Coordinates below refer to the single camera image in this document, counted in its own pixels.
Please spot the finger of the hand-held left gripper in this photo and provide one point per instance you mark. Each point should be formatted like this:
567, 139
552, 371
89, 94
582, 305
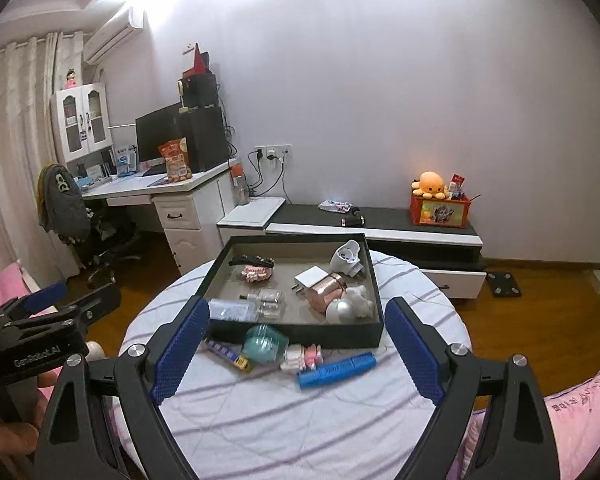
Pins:
95, 302
45, 296

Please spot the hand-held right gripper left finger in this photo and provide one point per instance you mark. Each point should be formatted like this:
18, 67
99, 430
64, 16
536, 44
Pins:
180, 355

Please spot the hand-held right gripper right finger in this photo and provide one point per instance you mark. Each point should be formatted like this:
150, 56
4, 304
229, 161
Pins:
415, 355

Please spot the labelled tube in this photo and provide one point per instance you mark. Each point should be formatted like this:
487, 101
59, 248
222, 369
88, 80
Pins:
227, 353

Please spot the clear plastic box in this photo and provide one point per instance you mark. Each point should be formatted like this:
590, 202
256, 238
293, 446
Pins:
230, 311

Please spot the blue pill box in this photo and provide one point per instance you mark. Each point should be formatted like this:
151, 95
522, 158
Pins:
337, 368

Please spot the teal round container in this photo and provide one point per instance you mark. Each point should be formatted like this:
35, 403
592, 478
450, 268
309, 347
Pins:
264, 344

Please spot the clear small bottles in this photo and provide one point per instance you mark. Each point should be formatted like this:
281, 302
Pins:
267, 304

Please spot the rose gold cup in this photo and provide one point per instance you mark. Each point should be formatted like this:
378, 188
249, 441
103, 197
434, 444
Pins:
330, 291

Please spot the pink white small item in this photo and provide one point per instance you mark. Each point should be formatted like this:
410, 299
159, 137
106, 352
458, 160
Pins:
304, 358

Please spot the dark green tray box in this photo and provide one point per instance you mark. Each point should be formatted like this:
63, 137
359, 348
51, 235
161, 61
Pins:
290, 319

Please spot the black hair clip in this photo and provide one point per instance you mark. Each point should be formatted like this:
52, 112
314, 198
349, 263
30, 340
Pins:
252, 260

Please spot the white plastic gadget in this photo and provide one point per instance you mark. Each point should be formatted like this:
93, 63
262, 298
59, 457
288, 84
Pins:
347, 256

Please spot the white cube charger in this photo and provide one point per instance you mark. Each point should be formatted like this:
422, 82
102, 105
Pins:
311, 278

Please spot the person's left hand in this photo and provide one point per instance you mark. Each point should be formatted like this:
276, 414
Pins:
10, 432

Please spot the pink blanket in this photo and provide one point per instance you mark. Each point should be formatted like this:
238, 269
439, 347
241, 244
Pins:
7, 280

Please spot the white bedpost knob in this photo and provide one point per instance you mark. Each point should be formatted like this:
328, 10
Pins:
95, 350

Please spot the black office chair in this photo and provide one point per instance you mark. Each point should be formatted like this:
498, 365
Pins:
110, 247

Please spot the grey jacket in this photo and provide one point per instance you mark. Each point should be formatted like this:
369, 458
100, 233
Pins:
65, 205

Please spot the black bathroom scale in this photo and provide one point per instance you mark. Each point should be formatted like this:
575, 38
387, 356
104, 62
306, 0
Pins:
502, 284

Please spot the striped white tablecloth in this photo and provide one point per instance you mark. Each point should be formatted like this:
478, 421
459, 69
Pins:
280, 425

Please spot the white desk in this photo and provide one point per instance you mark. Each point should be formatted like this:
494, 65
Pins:
185, 220

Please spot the black white TV stand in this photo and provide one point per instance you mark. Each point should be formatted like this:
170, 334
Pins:
395, 232

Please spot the white curtain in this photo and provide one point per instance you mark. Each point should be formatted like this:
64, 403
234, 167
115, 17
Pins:
15, 160

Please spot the red printed storage box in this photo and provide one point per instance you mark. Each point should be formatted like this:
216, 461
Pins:
440, 212

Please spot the blue white boxes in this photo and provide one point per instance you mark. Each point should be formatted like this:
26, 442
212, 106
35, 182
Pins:
125, 161

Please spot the small black object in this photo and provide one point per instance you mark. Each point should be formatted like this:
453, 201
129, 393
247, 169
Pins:
352, 217

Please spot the low white cabinet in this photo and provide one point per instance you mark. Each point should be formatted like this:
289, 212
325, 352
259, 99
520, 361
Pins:
250, 215

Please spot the orange snack bag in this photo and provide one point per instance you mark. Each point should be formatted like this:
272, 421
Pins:
176, 162

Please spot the printed plastic packet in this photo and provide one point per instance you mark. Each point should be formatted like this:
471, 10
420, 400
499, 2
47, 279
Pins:
335, 205

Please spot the orange octopus plush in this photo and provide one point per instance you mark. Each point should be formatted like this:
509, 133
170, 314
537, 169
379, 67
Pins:
430, 184

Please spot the small items in red box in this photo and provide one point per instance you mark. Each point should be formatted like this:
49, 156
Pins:
459, 187

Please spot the pink printed bedding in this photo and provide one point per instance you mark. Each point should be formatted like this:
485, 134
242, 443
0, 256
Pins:
580, 410

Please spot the black computer monitor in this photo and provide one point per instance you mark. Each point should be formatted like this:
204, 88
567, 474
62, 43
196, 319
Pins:
155, 135

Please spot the white glass-door cabinet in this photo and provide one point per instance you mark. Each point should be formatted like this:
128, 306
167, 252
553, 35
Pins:
80, 120

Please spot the orange capped bottle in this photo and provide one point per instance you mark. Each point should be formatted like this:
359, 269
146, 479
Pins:
240, 185

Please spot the black computer tower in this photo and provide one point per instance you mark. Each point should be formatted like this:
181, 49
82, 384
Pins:
205, 140

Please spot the small pink doll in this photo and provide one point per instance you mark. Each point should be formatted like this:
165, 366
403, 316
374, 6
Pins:
70, 79

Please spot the small round desk lamp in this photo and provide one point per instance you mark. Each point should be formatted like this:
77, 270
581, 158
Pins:
181, 90

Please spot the black speaker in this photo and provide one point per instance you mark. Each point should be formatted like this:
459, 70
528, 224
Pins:
201, 91

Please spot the red triangular ornament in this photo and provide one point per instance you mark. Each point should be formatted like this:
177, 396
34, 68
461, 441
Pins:
198, 60

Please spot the white air conditioner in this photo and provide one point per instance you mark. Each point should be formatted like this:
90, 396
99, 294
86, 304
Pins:
112, 37

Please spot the white wall outlet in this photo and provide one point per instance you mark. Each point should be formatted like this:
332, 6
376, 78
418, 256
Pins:
272, 151

